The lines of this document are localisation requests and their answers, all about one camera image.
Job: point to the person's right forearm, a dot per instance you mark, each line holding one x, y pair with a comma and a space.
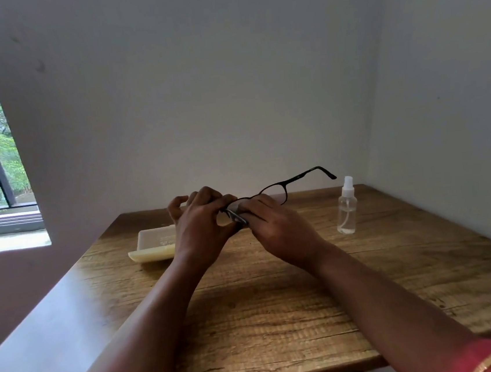
380, 305

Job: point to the person's left thumb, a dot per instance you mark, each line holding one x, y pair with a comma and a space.
229, 230

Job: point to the person's left hand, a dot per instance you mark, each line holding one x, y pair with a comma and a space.
198, 232

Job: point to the clear spray bottle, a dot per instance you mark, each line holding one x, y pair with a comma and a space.
346, 208

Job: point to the person's right thumb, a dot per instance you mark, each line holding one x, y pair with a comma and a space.
256, 228

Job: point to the black frame eyeglasses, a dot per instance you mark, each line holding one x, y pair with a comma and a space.
297, 177

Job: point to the person's left forearm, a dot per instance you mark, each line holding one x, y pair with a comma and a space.
156, 333

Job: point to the person's left little finger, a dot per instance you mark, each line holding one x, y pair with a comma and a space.
173, 206

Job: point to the person's right hand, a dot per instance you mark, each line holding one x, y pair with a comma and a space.
283, 236

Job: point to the cream eyeglasses case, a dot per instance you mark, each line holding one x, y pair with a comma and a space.
153, 246

